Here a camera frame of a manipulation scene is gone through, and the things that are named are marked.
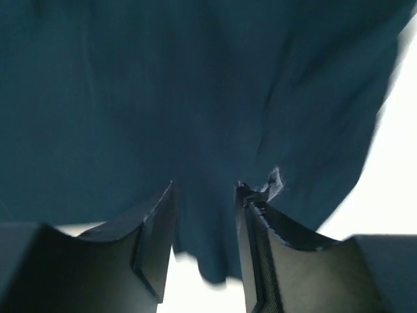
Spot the black t shirt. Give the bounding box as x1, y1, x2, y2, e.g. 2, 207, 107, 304
1, 1, 416, 284

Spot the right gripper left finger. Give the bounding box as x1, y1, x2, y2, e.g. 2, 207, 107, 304
1, 185, 175, 313

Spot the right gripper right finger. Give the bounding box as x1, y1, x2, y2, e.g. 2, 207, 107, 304
235, 170, 416, 313

